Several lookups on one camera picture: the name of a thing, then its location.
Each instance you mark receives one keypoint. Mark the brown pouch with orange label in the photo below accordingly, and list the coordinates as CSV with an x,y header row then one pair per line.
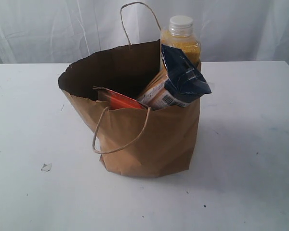
x,y
117,100

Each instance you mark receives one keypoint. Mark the long noodle package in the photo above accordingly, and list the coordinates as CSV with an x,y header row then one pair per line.
x,y
178,82

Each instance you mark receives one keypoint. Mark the yellow millet plastic bottle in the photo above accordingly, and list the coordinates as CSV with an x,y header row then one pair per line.
x,y
179,34

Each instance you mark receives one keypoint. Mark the large brown paper bag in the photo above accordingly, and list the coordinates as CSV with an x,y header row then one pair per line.
x,y
133,142

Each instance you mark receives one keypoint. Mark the small clear plastic scrap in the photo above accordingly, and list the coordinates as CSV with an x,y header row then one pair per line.
x,y
46,167

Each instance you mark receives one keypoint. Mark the white curtain backdrop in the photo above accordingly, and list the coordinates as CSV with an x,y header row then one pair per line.
x,y
63,31

